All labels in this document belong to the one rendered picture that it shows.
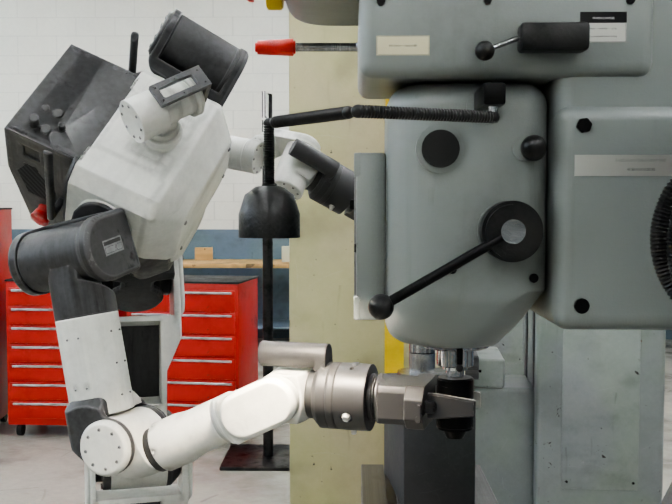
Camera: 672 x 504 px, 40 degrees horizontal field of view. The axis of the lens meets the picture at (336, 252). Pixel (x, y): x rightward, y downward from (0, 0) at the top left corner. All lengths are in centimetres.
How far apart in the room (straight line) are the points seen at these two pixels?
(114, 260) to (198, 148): 24
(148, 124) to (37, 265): 26
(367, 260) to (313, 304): 176
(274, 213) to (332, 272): 186
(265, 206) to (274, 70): 928
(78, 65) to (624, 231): 89
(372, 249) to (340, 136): 176
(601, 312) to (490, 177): 20
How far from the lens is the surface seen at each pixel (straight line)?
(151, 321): 177
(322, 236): 290
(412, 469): 156
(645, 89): 113
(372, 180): 116
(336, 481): 303
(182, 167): 145
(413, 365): 167
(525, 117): 111
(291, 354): 124
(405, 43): 108
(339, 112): 97
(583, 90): 111
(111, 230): 138
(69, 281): 136
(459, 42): 108
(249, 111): 1029
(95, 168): 144
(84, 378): 136
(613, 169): 110
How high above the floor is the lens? 149
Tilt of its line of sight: 3 degrees down
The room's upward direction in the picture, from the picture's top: straight up
